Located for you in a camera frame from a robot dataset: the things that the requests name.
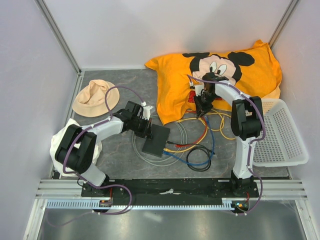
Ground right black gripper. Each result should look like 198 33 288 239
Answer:
193 92 219 119

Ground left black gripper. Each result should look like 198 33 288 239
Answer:
130 116 153 140

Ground yellow network cable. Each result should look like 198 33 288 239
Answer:
174 111 237 140
163 142 205 154

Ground black network switch box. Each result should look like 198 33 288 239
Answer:
142 124 171 158

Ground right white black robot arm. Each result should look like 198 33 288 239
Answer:
193 72 266 197

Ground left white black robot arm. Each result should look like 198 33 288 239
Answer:
53 101 154 197

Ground peach bucket hat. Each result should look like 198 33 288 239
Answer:
72 79 115 118

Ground orange Mickey Mouse pillow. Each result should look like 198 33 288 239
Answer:
145 40 282 125

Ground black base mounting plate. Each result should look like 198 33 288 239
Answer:
81 178 259 205

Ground white crumpled cloth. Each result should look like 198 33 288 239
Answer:
49 118 103 178

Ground white plastic basket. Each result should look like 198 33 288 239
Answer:
253 98 309 168

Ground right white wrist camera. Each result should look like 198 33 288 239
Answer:
189 82 204 96

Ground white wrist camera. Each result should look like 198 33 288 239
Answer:
189 82 204 96
141 101 155 121

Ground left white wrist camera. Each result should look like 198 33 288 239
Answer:
141 101 155 121

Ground grey network cable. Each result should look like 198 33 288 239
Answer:
132 119 188 166

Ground black network cable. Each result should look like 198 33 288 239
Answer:
166 141 215 172

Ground blue network cable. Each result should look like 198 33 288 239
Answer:
163 115 216 166

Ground red network cable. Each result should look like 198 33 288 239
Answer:
174 117 209 147

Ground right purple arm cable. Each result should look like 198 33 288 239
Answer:
187 74 266 217

